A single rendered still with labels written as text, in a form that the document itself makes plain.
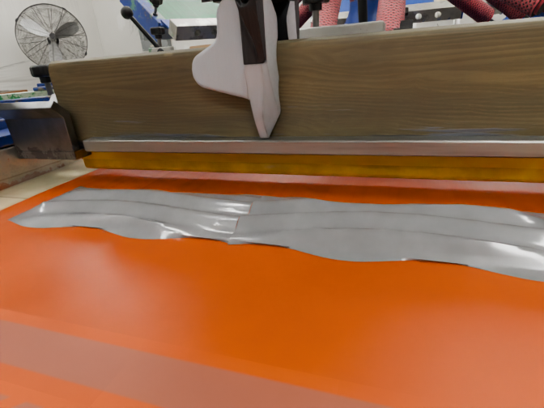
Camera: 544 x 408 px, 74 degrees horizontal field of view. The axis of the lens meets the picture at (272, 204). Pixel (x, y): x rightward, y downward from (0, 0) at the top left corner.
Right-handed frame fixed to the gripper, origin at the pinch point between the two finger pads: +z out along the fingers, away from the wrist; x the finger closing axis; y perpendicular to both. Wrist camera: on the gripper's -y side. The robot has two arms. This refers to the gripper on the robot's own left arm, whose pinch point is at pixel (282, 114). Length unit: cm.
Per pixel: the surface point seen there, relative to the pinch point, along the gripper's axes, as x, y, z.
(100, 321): 18.0, 3.1, 5.3
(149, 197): 6.2, 8.9, 4.7
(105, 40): -413, 372, -34
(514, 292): 12.3, -13.4, 5.4
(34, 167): 1.7, 25.8, 4.1
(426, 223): 7.6, -10.2, 4.8
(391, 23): -46.3, -6.4, -6.9
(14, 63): -277, 380, -13
